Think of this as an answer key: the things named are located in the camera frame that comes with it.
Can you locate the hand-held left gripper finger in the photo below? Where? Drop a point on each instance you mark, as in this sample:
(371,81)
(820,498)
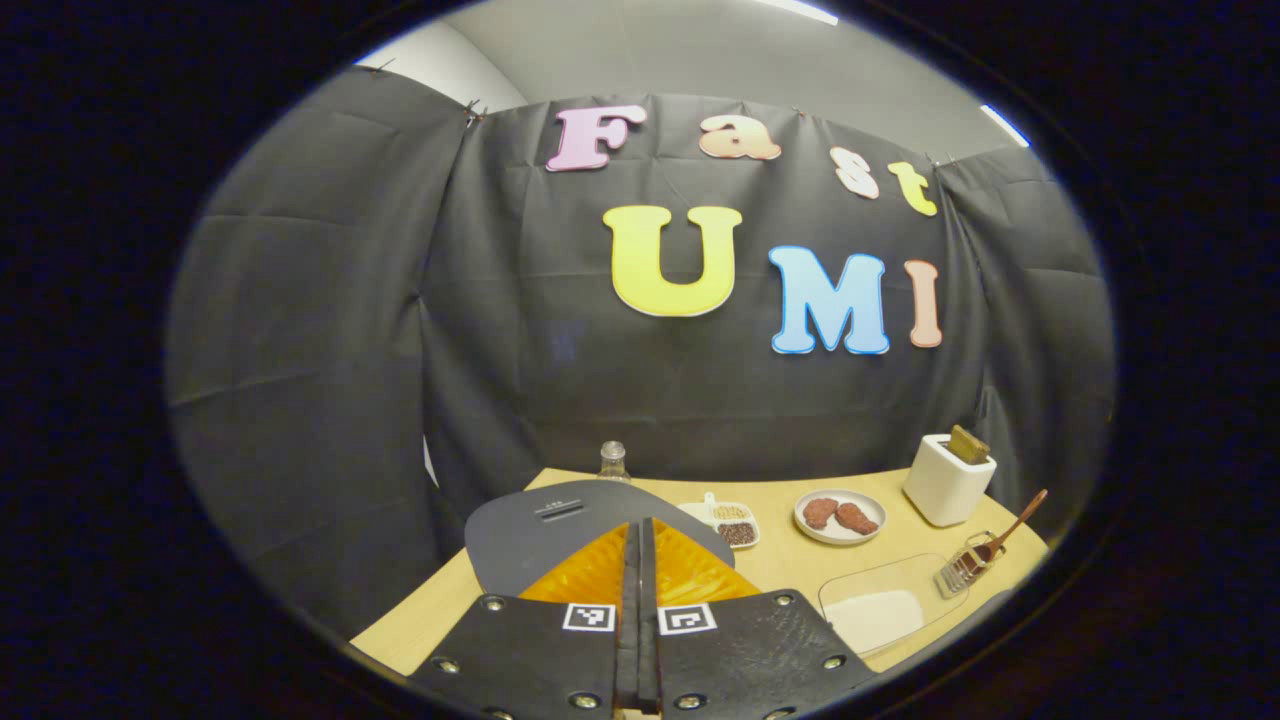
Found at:
(631,600)
(648,600)

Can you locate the grey rice cooker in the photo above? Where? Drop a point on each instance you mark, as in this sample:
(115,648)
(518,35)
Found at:
(520,545)

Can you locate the brown wooden spoon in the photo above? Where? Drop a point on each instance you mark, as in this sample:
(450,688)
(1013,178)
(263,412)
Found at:
(1015,520)

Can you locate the white divided bean dish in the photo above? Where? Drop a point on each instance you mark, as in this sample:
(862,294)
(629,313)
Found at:
(735,525)

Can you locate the small clear glass bottle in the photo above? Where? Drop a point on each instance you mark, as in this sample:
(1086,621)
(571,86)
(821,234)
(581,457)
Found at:
(613,462)

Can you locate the red-brown meat piece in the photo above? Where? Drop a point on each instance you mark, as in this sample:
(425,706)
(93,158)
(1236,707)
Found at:
(858,518)
(820,513)

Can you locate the white round plate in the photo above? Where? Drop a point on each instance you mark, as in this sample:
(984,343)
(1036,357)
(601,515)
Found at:
(840,538)

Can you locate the clear glass tray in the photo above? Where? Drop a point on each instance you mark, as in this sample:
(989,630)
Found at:
(900,575)

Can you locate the white toaster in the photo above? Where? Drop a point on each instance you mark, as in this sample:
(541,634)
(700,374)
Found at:
(940,490)

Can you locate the brown toast slice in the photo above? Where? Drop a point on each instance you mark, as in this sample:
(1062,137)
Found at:
(968,445)

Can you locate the black backdrop cloth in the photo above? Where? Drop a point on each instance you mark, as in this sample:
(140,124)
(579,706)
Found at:
(330,320)

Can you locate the large ceiling light panel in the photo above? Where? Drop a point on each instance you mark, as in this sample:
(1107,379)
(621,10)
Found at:
(800,10)

